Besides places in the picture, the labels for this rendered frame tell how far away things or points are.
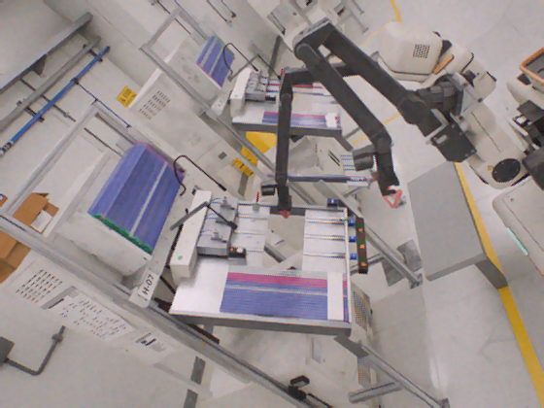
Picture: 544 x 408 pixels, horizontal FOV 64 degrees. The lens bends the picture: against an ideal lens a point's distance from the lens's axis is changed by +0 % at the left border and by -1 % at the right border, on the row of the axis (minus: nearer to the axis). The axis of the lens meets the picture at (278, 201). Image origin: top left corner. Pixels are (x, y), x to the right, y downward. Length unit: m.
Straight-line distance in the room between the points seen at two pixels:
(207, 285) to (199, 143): 1.35
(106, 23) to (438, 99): 4.06
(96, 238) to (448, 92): 1.30
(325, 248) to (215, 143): 1.27
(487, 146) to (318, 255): 0.82
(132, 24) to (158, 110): 2.07
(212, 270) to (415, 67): 1.14
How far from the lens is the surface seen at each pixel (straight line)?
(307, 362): 1.99
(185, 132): 2.97
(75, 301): 1.90
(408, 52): 1.48
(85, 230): 1.73
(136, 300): 1.71
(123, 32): 4.97
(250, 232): 2.06
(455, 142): 1.63
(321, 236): 2.05
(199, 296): 1.84
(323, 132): 2.82
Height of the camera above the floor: 1.91
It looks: 26 degrees down
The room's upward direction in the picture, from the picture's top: 49 degrees counter-clockwise
